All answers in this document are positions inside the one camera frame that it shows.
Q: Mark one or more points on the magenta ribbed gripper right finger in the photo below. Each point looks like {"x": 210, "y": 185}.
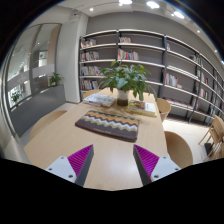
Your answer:
{"x": 152, "y": 167}

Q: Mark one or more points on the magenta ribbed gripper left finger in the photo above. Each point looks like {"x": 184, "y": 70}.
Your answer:
{"x": 75, "y": 167}

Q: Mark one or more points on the zigzag striped folded towel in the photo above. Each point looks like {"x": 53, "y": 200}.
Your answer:
{"x": 121, "y": 127}

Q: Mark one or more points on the wooden chair near right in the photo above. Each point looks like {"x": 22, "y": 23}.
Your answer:
{"x": 178, "y": 149}

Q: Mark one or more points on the wooden chair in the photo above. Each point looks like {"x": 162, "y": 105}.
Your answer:
{"x": 164, "y": 108}
{"x": 178, "y": 149}

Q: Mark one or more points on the yellow book stack right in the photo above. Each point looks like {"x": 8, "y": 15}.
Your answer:
{"x": 143, "y": 108}

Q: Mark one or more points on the wooden chair far right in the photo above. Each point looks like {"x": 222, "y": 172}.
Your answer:
{"x": 164, "y": 108}

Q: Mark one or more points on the white book stack left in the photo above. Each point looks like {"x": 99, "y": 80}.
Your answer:
{"x": 99, "y": 100}

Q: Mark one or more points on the glass plant vase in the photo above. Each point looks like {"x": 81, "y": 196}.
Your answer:
{"x": 122, "y": 98}

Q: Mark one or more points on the small potted plant by window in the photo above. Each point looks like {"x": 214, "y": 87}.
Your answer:
{"x": 54, "y": 79}

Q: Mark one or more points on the green potted plant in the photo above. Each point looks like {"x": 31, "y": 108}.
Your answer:
{"x": 125, "y": 78}

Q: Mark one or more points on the potted plant outside left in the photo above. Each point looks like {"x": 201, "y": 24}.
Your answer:
{"x": 15, "y": 97}

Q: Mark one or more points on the wooden frame chair right edge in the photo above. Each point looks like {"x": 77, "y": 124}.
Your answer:
{"x": 216, "y": 133}

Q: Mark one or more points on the large wall bookshelf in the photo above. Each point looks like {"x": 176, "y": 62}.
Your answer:
{"x": 190, "y": 80}

